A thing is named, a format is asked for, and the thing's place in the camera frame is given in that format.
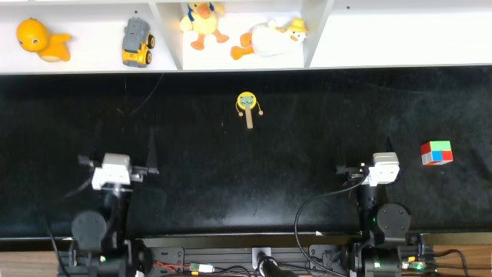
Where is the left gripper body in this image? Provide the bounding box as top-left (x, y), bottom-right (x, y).
top-left (78, 155), bottom-right (160, 192)

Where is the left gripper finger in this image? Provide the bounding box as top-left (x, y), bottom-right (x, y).
top-left (147, 125), bottom-right (159, 171)
top-left (94, 122), bottom-right (104, 159)

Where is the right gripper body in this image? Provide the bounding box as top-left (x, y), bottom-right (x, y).
top-left (336, 163), bottom-right (371, 182)

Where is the many-coloured puzzle cube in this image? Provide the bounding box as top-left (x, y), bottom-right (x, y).
top-left (420, 140), bottom-right (454, 166)

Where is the yellow rattle drum toy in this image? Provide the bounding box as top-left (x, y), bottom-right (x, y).
top-left (234, 91), bottom-right (264, 130)

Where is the grey and yellow toy truck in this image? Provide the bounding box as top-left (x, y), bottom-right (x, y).
top-left (121, 16), bottom-right (157, 68)

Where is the white shelf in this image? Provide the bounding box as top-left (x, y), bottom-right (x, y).
top-left (0, 0), bottom-right (492, 75)

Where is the yellow rubber duck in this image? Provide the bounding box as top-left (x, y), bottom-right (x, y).
top-left (15, 17), bottom-right (72, 63)

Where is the white plush duck yellow hat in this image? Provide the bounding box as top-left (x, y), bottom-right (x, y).
top-left (230, 17), bottom-right (308, 61)

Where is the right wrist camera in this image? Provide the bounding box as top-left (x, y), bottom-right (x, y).
top-left (367, 152), bottom-right (401, 187)

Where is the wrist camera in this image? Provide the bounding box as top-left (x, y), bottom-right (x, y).
top-left (367, 152), bottom-right (401, 187)
top-left (91, 152), bottom-right (132, 192)

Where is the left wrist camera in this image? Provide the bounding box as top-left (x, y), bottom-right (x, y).
top-left (91, 152), bottom-right (132, 192)

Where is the mounting rail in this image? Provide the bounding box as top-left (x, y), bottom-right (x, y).
top-left (57, 232), bottom-right (472, 277)

